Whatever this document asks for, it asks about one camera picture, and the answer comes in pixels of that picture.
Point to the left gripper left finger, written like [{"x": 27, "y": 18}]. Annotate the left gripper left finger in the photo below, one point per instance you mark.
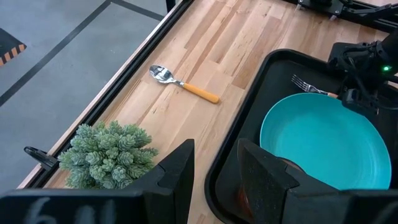
[{"x": 174, "y": 186}]

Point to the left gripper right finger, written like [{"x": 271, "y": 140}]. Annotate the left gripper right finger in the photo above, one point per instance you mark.
[{"x": 264, "y": 186}]

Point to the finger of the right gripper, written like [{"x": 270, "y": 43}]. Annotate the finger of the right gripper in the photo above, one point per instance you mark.
[{"x": 357, "y": 101}]

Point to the teal plate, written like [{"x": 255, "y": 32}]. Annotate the teal plate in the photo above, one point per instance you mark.
[{"x": 323, "y": 140}]

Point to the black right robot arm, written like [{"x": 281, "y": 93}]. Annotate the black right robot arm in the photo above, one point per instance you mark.
[{"x": 392, "y": 46}]

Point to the black plastic tray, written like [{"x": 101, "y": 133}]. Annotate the black plastic tray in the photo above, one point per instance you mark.
[{"x": 280, "y": 81}]

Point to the green artificial succulent plant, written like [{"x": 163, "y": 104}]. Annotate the green artificial succulent plant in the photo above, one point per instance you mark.
[{"x": 105, "y": 155}]

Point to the black table clamp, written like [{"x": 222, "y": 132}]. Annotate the black table clamp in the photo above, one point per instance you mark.
[
  {"x": 42, "y": 157},
  {"x": 170, "y": 4}
]

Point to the black hazard-striped floor mat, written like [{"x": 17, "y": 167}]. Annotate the black hazard-striped floor mat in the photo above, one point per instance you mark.
[{"x": 9, "y": 46}]

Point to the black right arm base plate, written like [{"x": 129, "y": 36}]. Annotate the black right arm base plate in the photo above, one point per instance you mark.
[{"x": 317, "y": 6}]

